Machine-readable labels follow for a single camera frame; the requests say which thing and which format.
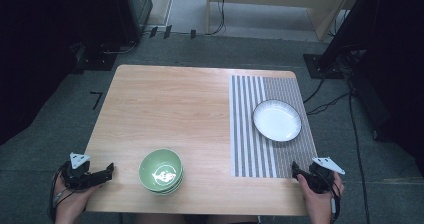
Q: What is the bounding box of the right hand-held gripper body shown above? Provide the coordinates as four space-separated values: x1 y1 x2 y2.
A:
307 156 346 195

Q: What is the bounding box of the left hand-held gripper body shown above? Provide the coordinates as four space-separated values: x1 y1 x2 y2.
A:
61 152 108 190

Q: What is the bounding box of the green bowl with white pattern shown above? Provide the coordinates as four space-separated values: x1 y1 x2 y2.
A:
138 148 184 191

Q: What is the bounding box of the white plate with dark rim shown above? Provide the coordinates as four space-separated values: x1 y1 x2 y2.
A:
251 99 303 143

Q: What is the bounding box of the plain green bowl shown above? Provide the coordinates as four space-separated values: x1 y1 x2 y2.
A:
141 172 185 196

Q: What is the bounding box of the person's right hand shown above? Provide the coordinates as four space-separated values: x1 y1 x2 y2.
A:
296 171 345 224

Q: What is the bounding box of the person's left hand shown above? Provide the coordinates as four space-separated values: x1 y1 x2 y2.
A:
54 175 98 224

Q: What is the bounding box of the grey striped placemat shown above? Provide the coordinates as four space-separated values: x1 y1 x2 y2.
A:
228 74 319 179

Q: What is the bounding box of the black stand with square base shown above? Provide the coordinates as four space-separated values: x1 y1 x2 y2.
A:
302 0 381 80

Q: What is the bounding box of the black stand with flat base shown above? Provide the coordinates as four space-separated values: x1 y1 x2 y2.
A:
77 41 118 72

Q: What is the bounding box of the black curtain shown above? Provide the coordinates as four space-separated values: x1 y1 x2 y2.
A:
346 0 424 172
0 0 154 147

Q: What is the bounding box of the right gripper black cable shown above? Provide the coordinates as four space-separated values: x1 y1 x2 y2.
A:
327 172 342 224

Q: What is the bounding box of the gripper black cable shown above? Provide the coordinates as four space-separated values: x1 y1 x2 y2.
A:
327 172 342 224
48 163 80 222

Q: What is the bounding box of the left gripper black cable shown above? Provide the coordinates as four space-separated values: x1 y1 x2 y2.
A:
48 163 80 222

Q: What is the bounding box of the long black floor cable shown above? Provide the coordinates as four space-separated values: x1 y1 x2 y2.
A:
347 83 372 224

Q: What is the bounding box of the hanging black cable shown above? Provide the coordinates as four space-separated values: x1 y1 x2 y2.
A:
205 0 228 36

